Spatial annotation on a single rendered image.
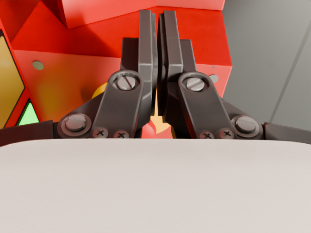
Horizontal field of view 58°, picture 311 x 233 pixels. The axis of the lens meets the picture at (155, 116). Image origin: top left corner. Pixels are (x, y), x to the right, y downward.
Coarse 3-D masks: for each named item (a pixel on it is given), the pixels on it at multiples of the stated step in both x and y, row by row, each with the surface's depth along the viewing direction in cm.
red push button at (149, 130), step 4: (148, 124) 21; (152, 124) 21; (144, 128) 21; (148, 128) 21; (152, 128) 21; (144, 132) 21; (148, 132) 21; (152, 132) 21; (144, 136) 22; (148, 136) 22; (152, 136) 22
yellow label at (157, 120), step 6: (102, 84) 22; (96, 90) 22; (102, 90) 22; (156, 90) 22; (156, 96) 22; (156, 102) 23; (156, 108) 23; (156, 114) 24; (156, 120) 24; (156, 126) 25; (162, 126) 25; (168, 126) 25; (156, 132) 26
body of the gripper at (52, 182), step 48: (48, 144) 7; (96, 144) 7; (144, 144) 7; (192, 144) 7; (240, 144) 7; (288, 144) 7; (0, 192) 6; (48, 192) 6; (96, 192) 6; (144, 192) 6; (192, 192) 6; (240, 192) 6; (288, 192) 6
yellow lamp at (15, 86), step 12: (0, 48) 18; (0, 60) 18; (12, 60) 19; (0, 72) 18; (12, 72) 19; (0, 84) 18; (12, 84) 19; (0, 96) 18; (12, 96) 20; (0, 108) 18; (12, 108) 20; (0, 120) 18
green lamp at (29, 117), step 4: (28, 108) 22; (32, 108) 23; (28, 112) 22; (32, 112) 23; (24, 116) 22; (28, 116) 22; (32, 116) 23; (36, 116) 24; (24, 120) 22; (28, 120) 22; (32, 120) 23; (36, 120) 24; (20, 124) 21
